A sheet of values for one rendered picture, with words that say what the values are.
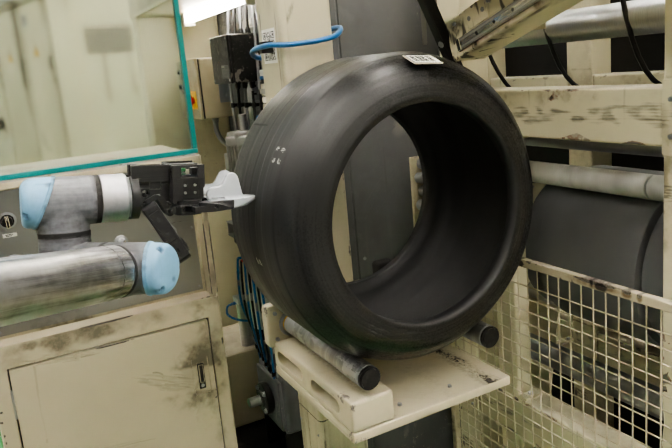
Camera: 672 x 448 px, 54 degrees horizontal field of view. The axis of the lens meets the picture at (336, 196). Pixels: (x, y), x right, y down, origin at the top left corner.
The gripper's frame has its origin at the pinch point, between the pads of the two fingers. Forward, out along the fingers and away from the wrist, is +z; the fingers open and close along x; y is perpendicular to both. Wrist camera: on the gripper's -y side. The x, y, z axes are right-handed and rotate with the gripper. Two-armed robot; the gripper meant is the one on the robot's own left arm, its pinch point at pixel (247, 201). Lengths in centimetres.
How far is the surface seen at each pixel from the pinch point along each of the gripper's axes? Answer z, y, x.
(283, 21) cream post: 18.6, 33.7, 27.0
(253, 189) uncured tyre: 1.3, 1.9, 0.7
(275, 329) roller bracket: 15.2, -33.4, 23.8
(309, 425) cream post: 28, -63, 33
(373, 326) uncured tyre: 18.3, -21.4, -12.4
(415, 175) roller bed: 61, -3, 38
